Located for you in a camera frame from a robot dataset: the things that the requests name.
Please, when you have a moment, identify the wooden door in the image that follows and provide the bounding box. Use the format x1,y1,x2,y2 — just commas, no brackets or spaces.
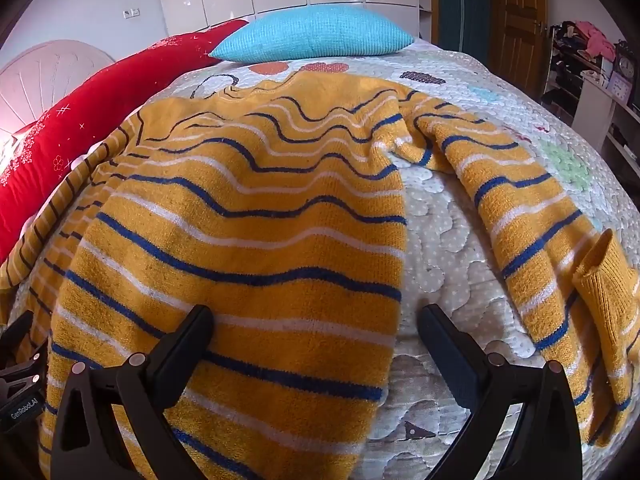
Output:
492,0,549,92

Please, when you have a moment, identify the yellow thin-striped shirt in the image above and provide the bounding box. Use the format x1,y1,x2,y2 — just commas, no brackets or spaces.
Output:
0,122,146,321

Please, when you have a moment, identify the teal knitted pillow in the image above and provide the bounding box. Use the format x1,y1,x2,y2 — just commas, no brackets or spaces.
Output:
209,4,417,64

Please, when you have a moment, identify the small white clock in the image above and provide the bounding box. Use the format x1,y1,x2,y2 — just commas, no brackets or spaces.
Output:
607,71,632,99

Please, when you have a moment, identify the white shelf unit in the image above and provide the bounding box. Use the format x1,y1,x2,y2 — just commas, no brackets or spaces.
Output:
540,20,640,183

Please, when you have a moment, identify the dark mantel clock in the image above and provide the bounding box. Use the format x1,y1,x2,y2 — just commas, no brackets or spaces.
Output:
612,40,637,86

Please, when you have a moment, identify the white round headboard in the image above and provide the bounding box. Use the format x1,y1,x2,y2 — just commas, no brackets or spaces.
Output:
0,40,116,133

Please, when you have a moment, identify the yellow blue-striped sweater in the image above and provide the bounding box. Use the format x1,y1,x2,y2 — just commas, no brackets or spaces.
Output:
39,77,640,480

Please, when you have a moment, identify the quilted patchwork bedspread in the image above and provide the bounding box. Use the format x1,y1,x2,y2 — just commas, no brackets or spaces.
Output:
0,40,640,480

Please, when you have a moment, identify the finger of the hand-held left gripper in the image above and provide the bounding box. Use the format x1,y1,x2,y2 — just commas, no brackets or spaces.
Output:
0,310,35,358

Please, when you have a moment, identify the dark green curtain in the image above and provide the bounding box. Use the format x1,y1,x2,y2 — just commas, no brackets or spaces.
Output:
437,0,495,68

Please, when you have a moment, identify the red patterned pillow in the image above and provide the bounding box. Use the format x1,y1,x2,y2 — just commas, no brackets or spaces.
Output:
0,20,251,266

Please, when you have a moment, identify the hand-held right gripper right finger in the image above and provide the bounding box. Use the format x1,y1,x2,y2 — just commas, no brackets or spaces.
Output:
417,303,583,480

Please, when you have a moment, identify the pink cloth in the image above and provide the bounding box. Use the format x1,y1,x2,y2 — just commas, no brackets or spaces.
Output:
575,21,616,61

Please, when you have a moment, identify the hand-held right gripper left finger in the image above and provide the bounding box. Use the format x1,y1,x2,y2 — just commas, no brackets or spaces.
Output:
50,304,216,480

